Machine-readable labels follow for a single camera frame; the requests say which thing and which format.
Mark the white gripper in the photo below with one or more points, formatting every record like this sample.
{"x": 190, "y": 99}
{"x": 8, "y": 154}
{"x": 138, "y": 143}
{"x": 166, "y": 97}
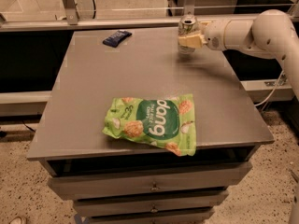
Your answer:
{"x": 214, "y": 34}

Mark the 7up soda can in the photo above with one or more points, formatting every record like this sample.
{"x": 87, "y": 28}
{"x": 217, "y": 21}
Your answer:
{"x": 188, "y": 25}

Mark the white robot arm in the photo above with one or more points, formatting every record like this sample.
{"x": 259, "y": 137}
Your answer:
{"x": 271, "y": 35}

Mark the green rice chip bag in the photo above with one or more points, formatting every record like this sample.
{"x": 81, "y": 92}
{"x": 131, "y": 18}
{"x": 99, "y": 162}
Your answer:
{"x": 164, "y": 123}

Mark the dark blue snack bar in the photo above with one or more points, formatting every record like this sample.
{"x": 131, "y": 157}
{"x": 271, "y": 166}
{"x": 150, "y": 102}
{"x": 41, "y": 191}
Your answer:
{"x": 115, "y": 39}

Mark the middle grey drawer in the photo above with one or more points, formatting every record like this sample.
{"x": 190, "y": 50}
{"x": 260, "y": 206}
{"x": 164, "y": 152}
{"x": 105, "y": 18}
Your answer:
{"x": 150, "y": 203}

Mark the grey drawer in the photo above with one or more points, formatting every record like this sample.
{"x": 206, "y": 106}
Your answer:
{"x": 150, "y": 203}
{"x": 149, "y": 181}
{"x": 164, "y": 217}

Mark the grey drawer cabinet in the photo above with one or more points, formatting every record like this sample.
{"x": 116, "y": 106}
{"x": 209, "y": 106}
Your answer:
{"x": 69, "y": 140}

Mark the bottom grey drawer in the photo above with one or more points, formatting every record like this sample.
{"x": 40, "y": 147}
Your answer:
{"x": 164, "y": 217}

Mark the top grey drawer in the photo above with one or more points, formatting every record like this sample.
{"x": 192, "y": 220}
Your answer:
{"x": 149, "y": 181}

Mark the white shoe tip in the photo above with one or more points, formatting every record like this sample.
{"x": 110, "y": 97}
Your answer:
{"x": 18, "y": 220}

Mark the metal railing frame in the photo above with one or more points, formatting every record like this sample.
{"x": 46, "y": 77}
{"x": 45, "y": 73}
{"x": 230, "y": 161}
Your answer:
{"x": 27, "y": 15}

